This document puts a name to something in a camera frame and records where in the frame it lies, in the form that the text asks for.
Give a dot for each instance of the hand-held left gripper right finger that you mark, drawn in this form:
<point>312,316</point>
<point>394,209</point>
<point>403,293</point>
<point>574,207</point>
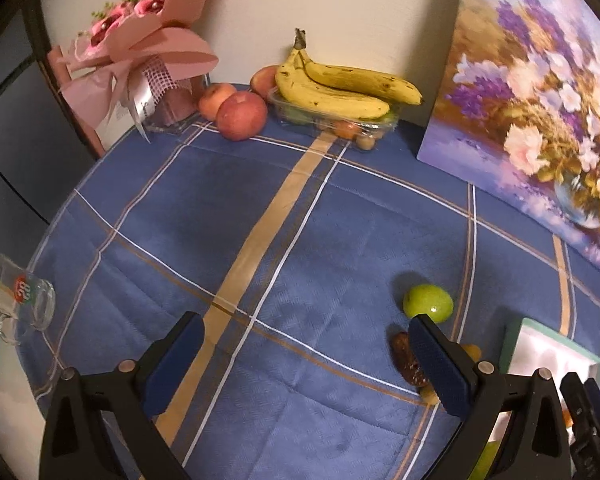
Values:
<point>441,366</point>

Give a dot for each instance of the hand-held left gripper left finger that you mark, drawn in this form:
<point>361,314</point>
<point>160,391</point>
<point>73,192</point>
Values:
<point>175,360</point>

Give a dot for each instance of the small orange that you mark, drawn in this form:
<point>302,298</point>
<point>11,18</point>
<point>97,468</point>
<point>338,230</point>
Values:
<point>566,416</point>

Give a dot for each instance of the small tan longan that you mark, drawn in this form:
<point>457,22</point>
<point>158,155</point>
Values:
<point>472,351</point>
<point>430,396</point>

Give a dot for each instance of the dark brown date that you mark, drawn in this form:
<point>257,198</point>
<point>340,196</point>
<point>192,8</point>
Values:
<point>405,357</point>

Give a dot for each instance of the teal cardboard tray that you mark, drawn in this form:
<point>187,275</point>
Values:
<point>555,355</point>

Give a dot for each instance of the large green fruit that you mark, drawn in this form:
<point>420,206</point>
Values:
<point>427,302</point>

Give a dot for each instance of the small green fruit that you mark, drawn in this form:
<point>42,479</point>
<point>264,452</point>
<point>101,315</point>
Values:
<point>482,460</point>

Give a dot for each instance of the blue plaid tablecloth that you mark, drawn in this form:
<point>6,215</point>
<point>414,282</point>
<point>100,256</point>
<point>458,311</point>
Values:
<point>260,260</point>

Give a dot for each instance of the clear glass mug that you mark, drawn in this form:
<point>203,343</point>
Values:
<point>22,297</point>

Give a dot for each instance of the red apple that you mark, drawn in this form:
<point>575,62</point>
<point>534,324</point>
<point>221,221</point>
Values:
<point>214,100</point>
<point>263,80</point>
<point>241,116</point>

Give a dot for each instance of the clear plastic fruit container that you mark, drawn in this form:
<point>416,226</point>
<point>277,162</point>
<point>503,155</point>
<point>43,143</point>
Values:
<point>350,127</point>

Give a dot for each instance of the flower painting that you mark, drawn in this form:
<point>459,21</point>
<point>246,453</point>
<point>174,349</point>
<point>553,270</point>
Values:
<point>530,110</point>

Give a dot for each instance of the pink wooden board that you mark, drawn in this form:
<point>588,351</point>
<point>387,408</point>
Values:
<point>77,105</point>

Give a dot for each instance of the yellow banana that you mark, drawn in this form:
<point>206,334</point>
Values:
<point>365,82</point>
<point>330,99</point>

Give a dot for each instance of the pink flower bouquet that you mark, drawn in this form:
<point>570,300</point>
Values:
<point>140,60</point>

